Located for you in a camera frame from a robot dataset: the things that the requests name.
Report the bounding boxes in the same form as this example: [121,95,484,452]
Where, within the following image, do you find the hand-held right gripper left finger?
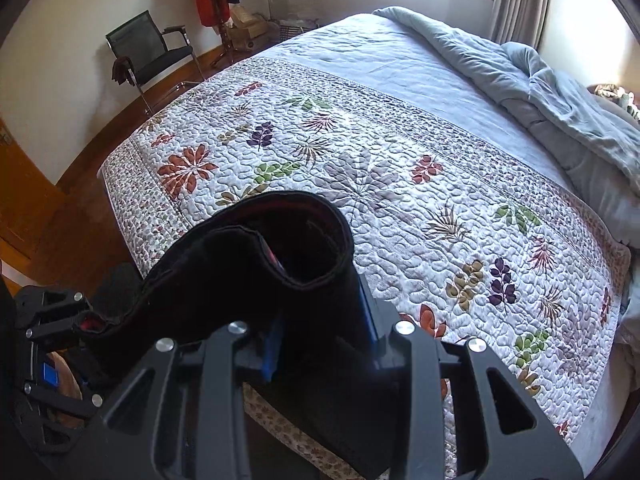
[102,322,291,480]

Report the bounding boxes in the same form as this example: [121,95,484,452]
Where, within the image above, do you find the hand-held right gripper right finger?
[350,280,586,480]

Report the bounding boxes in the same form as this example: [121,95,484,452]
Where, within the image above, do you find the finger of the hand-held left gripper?
[14,285,98,348]

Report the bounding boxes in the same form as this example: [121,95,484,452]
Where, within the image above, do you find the black pants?
[72,191,441,480]

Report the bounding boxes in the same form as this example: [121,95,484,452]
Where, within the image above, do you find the floral quilted bedspread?
[100,55,632,480]

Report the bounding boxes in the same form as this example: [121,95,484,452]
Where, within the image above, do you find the grey bed sheet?
[272,12,576,186]

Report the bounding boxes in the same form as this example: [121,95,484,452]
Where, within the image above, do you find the black mesh chair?
[105,10,206,116]

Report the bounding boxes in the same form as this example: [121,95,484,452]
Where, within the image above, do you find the grey-blue duvet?
[372,6,640,196]

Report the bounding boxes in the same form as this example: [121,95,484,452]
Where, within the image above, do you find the wicker basket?
[277,17,321,41]

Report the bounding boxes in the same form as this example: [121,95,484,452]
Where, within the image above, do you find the cardboard box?
[230,5,273,51]

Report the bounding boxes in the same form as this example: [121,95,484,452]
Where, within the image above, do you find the wooden coat rack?
[175,0,251,68]

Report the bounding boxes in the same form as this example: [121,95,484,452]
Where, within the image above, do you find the floral patterned pillow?
[592,82,640,121]

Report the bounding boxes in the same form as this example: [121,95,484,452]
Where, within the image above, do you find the red bag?
[195,0,231,26]

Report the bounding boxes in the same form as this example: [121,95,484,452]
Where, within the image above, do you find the grey striped curtain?
[490,0,553,53]

